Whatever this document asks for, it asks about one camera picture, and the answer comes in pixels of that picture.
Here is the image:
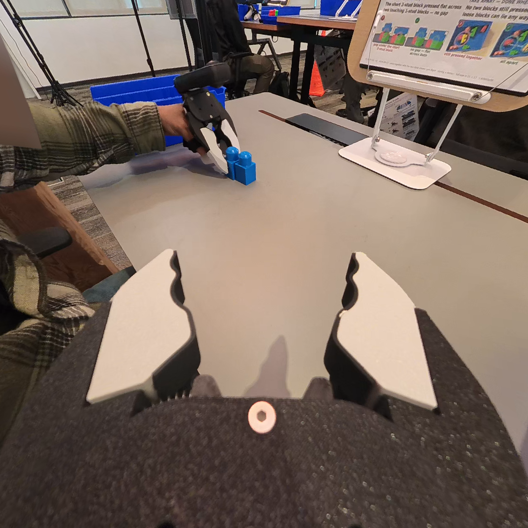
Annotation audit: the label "black chair armrest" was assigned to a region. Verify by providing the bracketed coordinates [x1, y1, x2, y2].
[18, 227, 73, 260]

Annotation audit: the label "person's left hand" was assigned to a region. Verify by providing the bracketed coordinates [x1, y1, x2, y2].
[159, 102, 209, 157]

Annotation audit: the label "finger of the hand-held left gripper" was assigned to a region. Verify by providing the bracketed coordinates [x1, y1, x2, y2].
[214, 111, 241, 151]
[199, 126, 230, 175]

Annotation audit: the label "wooden document stand white base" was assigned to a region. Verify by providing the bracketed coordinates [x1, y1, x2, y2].
[338, 0, 528, 190]

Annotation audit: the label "black table cable hatch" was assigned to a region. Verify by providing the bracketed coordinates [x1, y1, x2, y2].
[285, 113, 369, 147]

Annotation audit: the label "person's left forearm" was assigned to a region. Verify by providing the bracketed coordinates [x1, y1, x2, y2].
[0, 101, 166, 192]

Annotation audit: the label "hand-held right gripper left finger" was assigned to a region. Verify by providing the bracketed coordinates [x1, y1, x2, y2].
[86, 249, 202, 406]

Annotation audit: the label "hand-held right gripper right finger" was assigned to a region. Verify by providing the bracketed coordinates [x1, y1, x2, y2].
[323, 252, 439, 411]

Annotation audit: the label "black tripod stand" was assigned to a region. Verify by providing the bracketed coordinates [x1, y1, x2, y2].
[0, 0, 83, 107]

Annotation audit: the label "printed paper sheets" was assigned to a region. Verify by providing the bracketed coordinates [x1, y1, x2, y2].
[379, 93, 420, 141]

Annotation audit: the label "brown work table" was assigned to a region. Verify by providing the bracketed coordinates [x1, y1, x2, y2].
[241, 14, 357, 109]

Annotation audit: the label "orange traffic cone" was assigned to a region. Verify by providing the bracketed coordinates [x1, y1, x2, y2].
[309, 60, 326, 97]

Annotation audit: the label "printed instruction sheet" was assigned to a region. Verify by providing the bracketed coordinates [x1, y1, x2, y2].
[359, 0, 528, 93]

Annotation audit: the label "blue plastic bin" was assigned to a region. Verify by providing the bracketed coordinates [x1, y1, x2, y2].
[320, 0, 363, 17]
[90, 74, 227, 148]

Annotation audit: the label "brown wooden panel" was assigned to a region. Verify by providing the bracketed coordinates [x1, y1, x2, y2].
[0, 181, 119, 282]

